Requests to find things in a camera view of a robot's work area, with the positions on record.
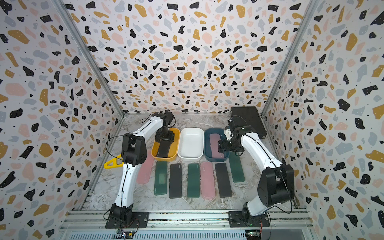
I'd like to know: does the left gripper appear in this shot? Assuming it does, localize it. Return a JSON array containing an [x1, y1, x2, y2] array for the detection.
[[156, 128, 176, 143]]

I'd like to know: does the black pencil case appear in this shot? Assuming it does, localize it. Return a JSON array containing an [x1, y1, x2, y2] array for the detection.
[[157, 141, 172, 158]]

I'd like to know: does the pink pencil case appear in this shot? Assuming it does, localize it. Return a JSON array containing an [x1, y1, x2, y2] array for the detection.
[[137, 151, 155, 185], [210, 133, 224, 159], [200, 162, 216, 200]]

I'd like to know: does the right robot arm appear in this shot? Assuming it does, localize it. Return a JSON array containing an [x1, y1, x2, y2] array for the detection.
[[218, 115, 295, 226]]

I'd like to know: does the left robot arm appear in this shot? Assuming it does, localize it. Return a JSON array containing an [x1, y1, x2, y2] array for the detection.
[[109, 110, 176, 227]]

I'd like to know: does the yellow storage box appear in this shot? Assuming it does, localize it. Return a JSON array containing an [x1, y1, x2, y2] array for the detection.
[[151, 128, 181, 162]]

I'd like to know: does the dark teal storage box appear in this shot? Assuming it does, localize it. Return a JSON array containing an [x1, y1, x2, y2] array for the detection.
[[204, 128, 230, 163]]

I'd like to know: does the white storage box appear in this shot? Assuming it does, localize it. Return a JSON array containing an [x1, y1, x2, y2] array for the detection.
[[178, 128, 205, 162]]

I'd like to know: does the dark grey pencil case right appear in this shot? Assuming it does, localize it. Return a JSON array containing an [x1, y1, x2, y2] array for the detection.
[[215, 163, 232, 198]]

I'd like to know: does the dark grey pencil case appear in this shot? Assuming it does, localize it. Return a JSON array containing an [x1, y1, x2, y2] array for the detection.
[[215, 163, 232, 198], [169, 164, 182, 199]]

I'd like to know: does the dark grey pencil case left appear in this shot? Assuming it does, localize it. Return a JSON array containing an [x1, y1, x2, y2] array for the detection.
[[169, 164, 182, 199]]

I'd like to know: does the light green pencil case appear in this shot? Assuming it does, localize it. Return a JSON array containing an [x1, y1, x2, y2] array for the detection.
[[154, 162, 168, 196]]

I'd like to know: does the black briefcase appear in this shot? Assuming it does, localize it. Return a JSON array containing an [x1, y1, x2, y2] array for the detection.
[[229, 107, 267, 139]]

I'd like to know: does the yellow triangular block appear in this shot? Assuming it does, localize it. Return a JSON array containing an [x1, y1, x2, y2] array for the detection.
[[104, 155, 124, 170]]

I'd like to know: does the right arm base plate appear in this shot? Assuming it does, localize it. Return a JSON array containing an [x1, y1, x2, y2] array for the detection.
[[228, 209, 270, 228]]

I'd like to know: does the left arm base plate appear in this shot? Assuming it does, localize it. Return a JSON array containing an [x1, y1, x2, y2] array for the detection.
[[105, 212, 150, 229]]

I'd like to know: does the aluminium rail frame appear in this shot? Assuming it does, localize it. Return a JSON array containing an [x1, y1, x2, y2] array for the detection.
[[58, 209, 318, 240]]

